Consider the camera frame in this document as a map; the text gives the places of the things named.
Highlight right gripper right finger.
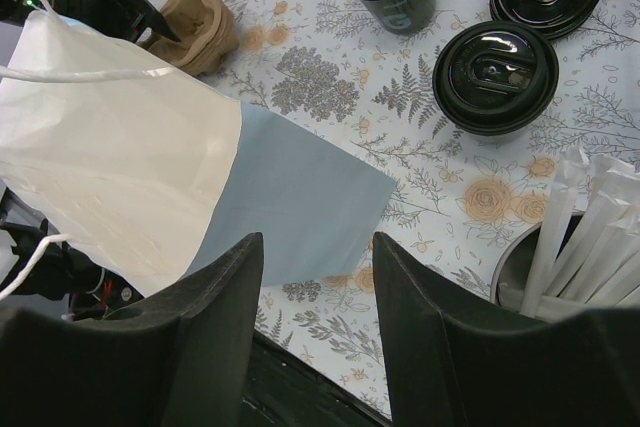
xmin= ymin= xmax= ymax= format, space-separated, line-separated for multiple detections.
xmin=373 ymin=233 xmax=639 ymax=426

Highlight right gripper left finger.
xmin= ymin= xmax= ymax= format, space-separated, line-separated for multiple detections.
xmin=1 ymin=233 xmax=264 ymax=426

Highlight light blue paper bag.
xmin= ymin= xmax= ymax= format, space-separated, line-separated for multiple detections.
xmin=1 ymin=2 xmax=395 ymax=296

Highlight black coffee cup lid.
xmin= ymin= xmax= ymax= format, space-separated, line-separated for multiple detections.
xmin=432 ymin=21 xmax=559 ymax=128

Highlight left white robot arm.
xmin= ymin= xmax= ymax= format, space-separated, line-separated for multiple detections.
xmin=1 ymin=0 xmax=176 ymax=321

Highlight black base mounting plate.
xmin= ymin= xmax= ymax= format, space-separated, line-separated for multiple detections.
xmin=0 ymin=186 xmax=396 ymax=427

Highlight brown cardboard cup sleeves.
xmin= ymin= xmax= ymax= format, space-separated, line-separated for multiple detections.
xmin=139 ymin=0 xmax=239 ymax=76

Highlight grey cup with straws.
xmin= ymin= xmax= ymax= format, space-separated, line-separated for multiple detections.
xmin=491 ymin=148 xmax=639 ymax=322

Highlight floral tablecloth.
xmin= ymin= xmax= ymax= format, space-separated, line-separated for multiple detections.
xmin=114 ymin=0 xmax=640 ymax=421

